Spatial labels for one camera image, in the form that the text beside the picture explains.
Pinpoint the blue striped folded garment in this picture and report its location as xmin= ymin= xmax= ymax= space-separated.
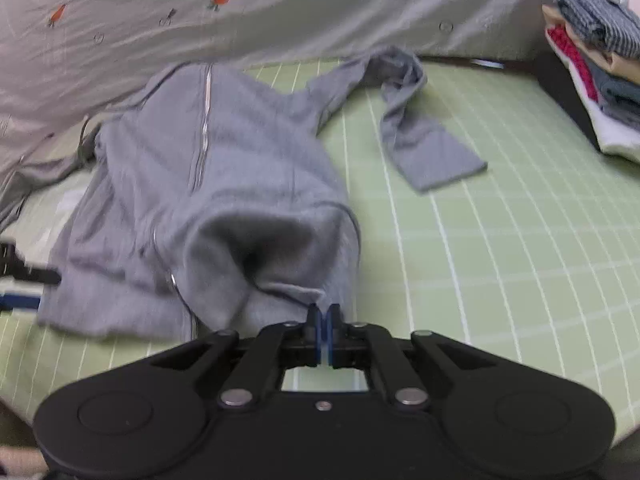
xmin=547 ymin=0 xmax=640 ymax=59

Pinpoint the grey-blue folded garment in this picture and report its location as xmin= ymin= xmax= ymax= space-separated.
xmin=585 ymin=62 xmax=640 ymax=128

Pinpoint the white carrot print blanket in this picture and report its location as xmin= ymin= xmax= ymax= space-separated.
xmin=0 ymin=0 xmax=626 ymax=171

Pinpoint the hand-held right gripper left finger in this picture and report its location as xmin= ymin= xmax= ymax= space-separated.
xmin=150 ymin=304 xmax=324 ymax=409

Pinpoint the red folded garment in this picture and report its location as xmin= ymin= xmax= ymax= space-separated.
xmin=547 ymin=27 xmax=599 ymax=104

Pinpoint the stack of folded clothes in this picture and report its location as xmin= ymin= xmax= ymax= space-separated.
xmin=564 ymin=57 xmax=640 ymax=167

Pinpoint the beige folded garment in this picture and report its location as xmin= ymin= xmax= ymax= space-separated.
xmin=542 ymin=4 xmax=640 ymax=82

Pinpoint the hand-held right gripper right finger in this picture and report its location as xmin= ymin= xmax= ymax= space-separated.
xmin=326 ymin=303 xmax=502 ymax=409

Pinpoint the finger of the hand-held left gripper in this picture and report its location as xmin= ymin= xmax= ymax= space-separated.
xmin=0 ymin=292 xmax=43 ymax=312
xmin=0 ymin=241 xmax=62 ymax=287

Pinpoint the green grid mat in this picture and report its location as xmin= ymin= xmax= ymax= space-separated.
xmin=0 ymin=57 xmax=640 ymax=461

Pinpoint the grey zip hoodie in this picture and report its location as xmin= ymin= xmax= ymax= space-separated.
xmin=0 ymin=46 xmax=489 ymax=342

